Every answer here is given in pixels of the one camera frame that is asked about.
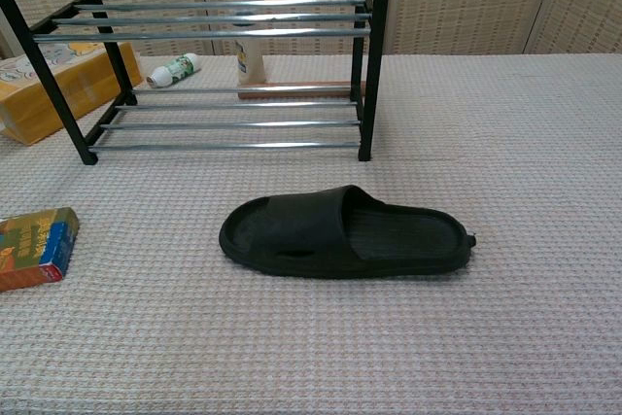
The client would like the black metal shoe rack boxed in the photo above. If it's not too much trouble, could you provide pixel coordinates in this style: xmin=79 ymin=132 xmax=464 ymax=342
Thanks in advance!
xmin=0 ymin=0 xmax=395 ymax=166

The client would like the yellow cardboard box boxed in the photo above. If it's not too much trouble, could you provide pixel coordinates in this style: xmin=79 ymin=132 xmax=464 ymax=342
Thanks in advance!
xmin=0 ymin=41 xmax=143 ymax=147

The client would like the brown wooden block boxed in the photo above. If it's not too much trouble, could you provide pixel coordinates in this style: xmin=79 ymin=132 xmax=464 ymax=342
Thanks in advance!
xmin=237 ymin=80 xmax=366 ymax=100

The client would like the small white green bottle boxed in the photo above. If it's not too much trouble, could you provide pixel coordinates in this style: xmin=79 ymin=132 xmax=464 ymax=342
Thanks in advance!
xmin=146 ymin=52 xmax=201 ymax=89

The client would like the cream bottle with grey cap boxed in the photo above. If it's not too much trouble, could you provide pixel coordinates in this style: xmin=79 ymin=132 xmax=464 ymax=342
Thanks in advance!
xmin=234 ymin=10 xmax=268 ymax=86

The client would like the colourful printed card box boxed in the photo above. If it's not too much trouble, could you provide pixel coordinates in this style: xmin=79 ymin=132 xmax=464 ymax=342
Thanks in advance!
xmin=0 ymin=206 xmax=81 ymax=293

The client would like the white woven tablecloth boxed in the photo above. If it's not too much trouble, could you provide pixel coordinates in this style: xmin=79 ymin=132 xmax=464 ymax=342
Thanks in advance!
xmin=0 ymin=52 xmax=622 ymax=415

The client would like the black rubber slide sandal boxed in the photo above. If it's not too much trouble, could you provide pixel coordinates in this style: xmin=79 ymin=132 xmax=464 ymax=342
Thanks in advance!
xmin=219 ymin=184 xmax=478 ymax=281

